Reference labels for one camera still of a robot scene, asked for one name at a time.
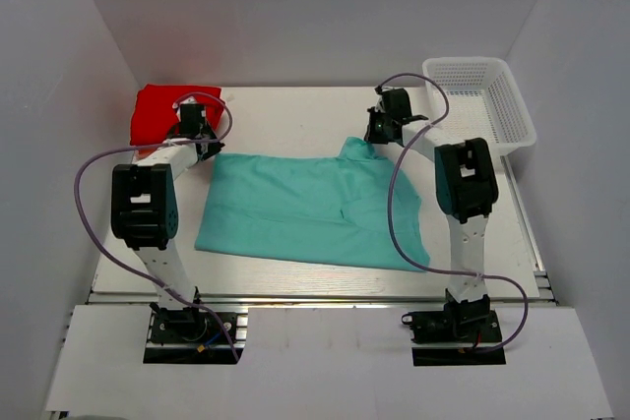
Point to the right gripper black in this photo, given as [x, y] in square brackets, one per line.
[372, 135]

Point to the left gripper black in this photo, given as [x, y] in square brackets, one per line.
[217, 146]

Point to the teal t shirt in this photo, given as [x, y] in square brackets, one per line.
[352, 210]

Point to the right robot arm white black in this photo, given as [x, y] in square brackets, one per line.
[465, 185]

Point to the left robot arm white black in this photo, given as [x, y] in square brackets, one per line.
[144, 212]

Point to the red folded t shirt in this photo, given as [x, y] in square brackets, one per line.
[154, 114]

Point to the white plastic basket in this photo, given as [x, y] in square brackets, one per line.
[483, 100]

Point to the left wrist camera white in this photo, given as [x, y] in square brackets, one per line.
[187, 100]

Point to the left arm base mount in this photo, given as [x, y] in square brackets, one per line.
[193, 337]

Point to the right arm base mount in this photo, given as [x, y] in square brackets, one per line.
[461, 334]

